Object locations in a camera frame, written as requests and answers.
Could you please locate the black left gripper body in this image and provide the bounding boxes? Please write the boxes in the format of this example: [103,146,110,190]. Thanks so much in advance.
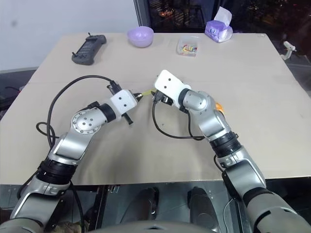
[106,81,135,126]

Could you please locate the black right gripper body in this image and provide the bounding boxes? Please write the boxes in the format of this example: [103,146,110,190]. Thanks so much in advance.
[155,90,174,107]

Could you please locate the black remote controller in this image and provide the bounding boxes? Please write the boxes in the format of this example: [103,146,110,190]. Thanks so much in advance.
[71,32,107,66]

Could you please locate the clear box with colourful pieces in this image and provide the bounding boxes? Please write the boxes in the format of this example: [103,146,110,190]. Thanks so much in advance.
[175,36,201,58]

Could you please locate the purple bowl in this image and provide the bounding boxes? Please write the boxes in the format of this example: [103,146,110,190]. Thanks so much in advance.
[126,26,155,49]

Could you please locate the purple tissue pack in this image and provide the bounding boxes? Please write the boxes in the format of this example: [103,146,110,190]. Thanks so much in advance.
[205,6,234,45]

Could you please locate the dark rounded shape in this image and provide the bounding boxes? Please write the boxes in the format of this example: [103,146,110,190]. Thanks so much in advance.
[138,187,161,223]
[187,186,217,225]

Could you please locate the grey robot torso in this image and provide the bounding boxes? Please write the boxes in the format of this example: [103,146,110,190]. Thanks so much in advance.
[87,218,221,233]

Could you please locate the white glue gun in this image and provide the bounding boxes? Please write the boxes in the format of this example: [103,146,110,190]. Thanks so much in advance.
[281,41,298,61]

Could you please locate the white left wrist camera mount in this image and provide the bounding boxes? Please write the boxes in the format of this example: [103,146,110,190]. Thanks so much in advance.
[109,89,138,121]

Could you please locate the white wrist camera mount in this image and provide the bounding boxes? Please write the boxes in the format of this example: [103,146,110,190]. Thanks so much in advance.
[109,89,138,121]
[153,69,191,110]

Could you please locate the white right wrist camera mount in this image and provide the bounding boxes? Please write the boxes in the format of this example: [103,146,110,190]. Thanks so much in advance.
[153,69,191,110]

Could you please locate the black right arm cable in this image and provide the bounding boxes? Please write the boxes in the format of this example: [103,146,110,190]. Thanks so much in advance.
[152,98,206,141]

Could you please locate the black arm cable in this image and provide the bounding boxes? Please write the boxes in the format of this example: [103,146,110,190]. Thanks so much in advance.
[152,98,206,141]
[35,75,115,149]

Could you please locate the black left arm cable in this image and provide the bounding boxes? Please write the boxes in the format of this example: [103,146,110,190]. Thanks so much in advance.
[35,75,115,149]

